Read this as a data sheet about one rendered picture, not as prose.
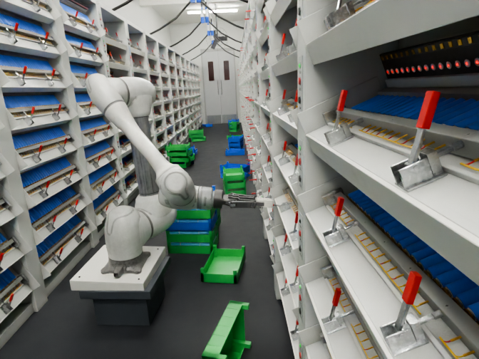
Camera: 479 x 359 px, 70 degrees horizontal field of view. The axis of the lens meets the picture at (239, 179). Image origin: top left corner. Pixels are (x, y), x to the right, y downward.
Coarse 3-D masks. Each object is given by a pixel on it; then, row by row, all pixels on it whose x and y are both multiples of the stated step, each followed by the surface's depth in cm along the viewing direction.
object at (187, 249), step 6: (216, 234) 235; (216, 240) 228; (168, 246) 221; (174, 246) 221; (180, 246) 220; (186, 246) 219; (192, 246) 219; (198, 246) 218; (204, 246) 218; (210, 246) 217; (168, 252) 222; (174, 252) 222; (180, 252) 221; (186, 252) 221; (192, 252) 220; (198, 252) 219; (204, 252) 219; (210, 252) 218
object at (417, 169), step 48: (432, 48) 52; (336, 96) 75; (384, 96) 67; (432, 96) 32; (336, 144) 59; (384, 144) 46; (432, 144) 39; (384, 192) 38; (432, 192) 31; (432, 240) 30
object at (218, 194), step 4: (216, 192) 133; (220, 192) 133; (216, 196) 132; (220, 196) 132; (224, 196) 137; (216, 200) 132; (220, 200) 132; (224, 200) 132; (228, 200) 132; (232, 200) 133; (236, 200) 134; (216, 204) 133; (220, 204) 133; (224, 204) 133; (216, 208) 135; (220, 208) 134
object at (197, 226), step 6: (216, 210) 230; (216, 216) 229; (174, 222) 216; (180, 222) 216; (186, 222) 215; (192, 222) 215; (198, 222) 214; (204, 222) 214; (210, 222) 213; (168, 228) 218; (174, 228) 217; (180, 228) 216; (186, 228) 216; (192, 228) 215; (198, 228) 215; (204, 228) 215; (210, 228) 214
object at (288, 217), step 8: (280, 184) 153; (272, 192) 154; (280, 192) 154; (280, 200) 149; (296, 208) 134; (288, 216) 130; (288, 224) 123; (288, 232) 118; (296, 240) 110; (296, 248) 95; (296, 256) 96
